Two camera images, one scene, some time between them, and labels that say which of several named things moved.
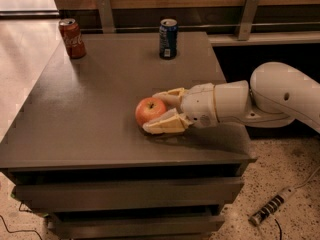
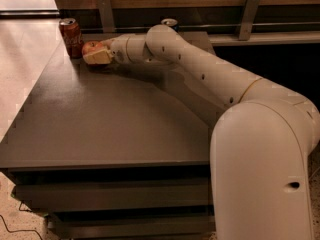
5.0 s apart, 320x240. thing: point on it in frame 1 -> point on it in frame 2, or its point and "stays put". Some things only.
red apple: (148, 108) -> (92, 47)
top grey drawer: (128, 193) stays put
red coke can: (72, 38) stays put
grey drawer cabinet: (76, 152) stays put
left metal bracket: (104, 4) stays put
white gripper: (199, 104) -> (118, 51)
